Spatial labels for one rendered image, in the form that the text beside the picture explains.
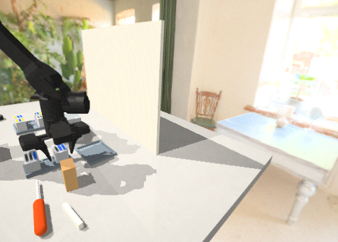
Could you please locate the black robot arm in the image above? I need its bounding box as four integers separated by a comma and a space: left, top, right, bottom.
0, 21, 90, 145

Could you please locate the orange rectangular block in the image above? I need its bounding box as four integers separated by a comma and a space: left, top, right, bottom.
60, 158, 79, 192

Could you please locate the beige flat panel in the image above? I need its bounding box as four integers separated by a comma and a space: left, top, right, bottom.
82, 20, 164, 155

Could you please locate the orange-handled screwdriver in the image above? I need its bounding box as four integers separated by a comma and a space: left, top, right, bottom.
33, 181, 47, 236

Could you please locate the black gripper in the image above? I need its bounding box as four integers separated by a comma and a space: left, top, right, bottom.
18, 113, 90, 162

